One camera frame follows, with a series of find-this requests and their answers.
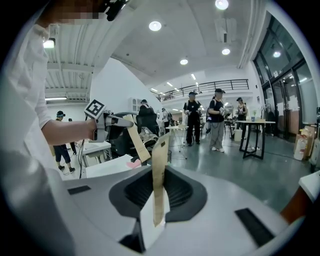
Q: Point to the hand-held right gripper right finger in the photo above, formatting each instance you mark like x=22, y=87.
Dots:
x=212, y=225

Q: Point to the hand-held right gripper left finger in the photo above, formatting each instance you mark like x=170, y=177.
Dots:
x=100, y=212

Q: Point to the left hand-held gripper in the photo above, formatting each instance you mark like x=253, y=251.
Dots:
x=101, y=125

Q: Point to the brown paper strip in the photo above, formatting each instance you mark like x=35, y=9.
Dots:
x=138, y=142
x=160, y=160

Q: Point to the person's left forearm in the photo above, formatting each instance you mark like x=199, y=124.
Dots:
x=70, y=132

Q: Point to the white arched cabinet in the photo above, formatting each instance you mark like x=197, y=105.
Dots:
x=135, y=103

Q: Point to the beige jacket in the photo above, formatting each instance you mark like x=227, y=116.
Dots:
x=149, y=136

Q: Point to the pink sponge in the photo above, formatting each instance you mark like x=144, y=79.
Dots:
x=133, y=164

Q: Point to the round white table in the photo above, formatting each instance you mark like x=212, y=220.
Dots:
x=177, y=127

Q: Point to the strip ceiling light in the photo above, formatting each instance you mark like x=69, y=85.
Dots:
x=56, y=99
x=49, y=43

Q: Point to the round ceiling light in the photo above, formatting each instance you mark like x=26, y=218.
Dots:
x=184, y=62
x=155, y=26
x=225, y=51
x=221, y=4

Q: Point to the black balcony railing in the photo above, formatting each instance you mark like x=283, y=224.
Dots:
x=212, y=86

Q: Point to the person's white shirt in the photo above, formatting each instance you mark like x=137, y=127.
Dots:
x=20, y=87

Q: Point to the white countertop basin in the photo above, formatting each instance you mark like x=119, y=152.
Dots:
x=311, y=185

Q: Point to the black table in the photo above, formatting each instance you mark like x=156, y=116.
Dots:
x=255, y=122

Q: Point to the small wooden box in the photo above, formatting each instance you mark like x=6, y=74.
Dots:
x=260, y=120

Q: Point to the clear plastic jug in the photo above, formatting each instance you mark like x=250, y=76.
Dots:
x=300, y=150

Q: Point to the person's head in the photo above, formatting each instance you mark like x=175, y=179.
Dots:
x=67, y=12

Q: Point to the brown cardboard box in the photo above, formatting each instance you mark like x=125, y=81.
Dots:
x=310, y=135

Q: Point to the ceiling air conditioner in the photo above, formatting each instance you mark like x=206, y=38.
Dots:
x=225, y=30

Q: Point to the black framed glass doors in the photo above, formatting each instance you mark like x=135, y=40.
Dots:
x=285, y=87

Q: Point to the black head-mounted camera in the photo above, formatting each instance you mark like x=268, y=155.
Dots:
x=116, y=8

